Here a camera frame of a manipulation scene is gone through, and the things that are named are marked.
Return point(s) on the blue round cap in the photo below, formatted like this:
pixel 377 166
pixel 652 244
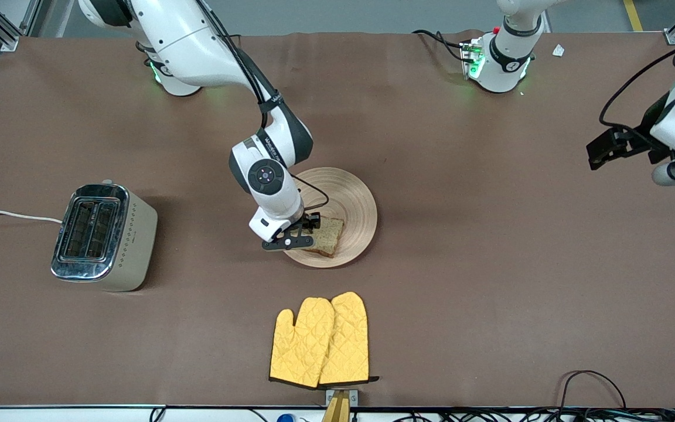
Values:
pixel 286 418

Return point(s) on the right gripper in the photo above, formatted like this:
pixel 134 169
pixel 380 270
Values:
pixel 312 222

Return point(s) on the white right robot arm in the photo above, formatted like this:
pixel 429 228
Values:
pixel 179 35

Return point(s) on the small white paper tag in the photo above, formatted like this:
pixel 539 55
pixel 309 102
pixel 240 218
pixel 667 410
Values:
pixel 558 50

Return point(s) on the brown table cover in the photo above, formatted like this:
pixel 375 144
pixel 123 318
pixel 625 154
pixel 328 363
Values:
pixel 460 234

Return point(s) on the yellow quilted oven mitt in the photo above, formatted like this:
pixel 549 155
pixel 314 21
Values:
pixel 349 340
pixel 302 346

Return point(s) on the cream and chrome toaster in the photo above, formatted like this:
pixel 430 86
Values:
pixel 120 246

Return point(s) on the round pale wooden plate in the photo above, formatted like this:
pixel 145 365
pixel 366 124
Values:
pixel 349 199

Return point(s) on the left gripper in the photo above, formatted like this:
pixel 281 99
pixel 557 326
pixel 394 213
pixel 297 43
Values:
pixel 645 133

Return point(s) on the grey metal bracket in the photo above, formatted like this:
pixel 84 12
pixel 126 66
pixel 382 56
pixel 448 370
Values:
pixel 353 398

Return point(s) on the slice of brown bread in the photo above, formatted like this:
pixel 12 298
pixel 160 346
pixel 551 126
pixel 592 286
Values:
pixel 329 234

